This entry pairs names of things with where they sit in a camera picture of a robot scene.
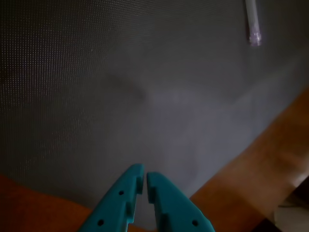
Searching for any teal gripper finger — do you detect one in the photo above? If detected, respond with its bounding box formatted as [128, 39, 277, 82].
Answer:
[146, 171, 216, 232]
[78, 163, 145, 232]

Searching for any dark grey table mat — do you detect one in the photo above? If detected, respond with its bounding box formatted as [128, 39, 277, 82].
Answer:
[0, 0, 309, 229]

